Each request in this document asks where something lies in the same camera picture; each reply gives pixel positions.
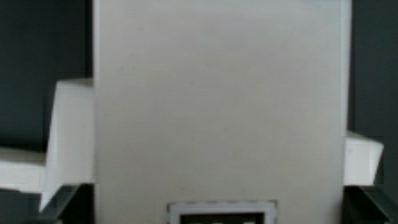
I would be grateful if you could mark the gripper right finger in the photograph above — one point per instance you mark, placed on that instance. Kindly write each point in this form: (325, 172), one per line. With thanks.
(368, 207)

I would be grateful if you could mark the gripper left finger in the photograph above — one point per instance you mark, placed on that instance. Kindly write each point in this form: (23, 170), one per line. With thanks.
(69, 209)

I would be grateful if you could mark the white cabinet body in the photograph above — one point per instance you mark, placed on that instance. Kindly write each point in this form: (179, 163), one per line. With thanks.
(69, 154)

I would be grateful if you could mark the small white tagged box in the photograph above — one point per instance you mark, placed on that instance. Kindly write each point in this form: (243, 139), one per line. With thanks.
(220, 106)

